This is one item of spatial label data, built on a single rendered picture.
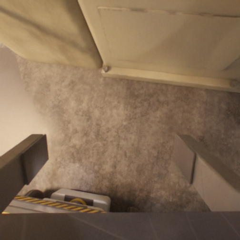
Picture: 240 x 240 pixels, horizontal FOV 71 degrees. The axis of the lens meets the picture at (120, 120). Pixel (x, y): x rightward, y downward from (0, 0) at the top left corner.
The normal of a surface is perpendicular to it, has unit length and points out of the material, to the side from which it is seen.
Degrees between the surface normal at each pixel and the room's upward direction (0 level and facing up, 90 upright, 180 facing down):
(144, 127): 0
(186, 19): 90
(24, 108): 0
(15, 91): 0
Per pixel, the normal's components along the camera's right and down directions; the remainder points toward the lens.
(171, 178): -0.11, -0.15
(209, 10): -0.16, 0.98
